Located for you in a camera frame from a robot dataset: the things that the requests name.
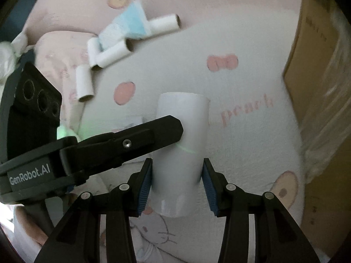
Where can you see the brown cardboard box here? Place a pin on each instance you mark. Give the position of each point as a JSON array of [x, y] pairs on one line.
[[309, 41]]

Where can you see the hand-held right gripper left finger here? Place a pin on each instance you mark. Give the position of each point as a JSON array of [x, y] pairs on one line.
[[145, 189]]

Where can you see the clear plastic wrap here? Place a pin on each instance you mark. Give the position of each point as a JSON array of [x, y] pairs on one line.
[[329, 87]]

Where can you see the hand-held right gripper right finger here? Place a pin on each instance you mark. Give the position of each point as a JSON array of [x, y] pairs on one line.
[[209, 189]]

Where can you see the dark cloth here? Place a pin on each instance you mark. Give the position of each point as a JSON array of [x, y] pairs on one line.
[[13, 27]]

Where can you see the person's left hand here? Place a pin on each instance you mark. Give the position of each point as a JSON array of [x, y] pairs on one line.
[[27, 224]]

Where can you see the blue face mask pack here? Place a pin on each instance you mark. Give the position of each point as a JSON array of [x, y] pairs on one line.
[[131, 22]]

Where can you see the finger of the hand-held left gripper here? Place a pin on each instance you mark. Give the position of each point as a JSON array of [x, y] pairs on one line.
[[142, 137]]

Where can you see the pink cartoon cat printed blanket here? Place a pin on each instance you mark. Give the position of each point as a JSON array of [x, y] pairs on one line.
[[246, 60]]

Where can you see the white cardboard tube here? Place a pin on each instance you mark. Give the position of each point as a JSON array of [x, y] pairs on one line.
[[189, 120]]

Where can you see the pile of white paper tubes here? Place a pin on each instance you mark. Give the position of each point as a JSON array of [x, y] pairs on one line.
[[83, 83]]

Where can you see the pink pillow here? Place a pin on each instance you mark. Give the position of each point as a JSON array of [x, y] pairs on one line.
[[54, 57]]

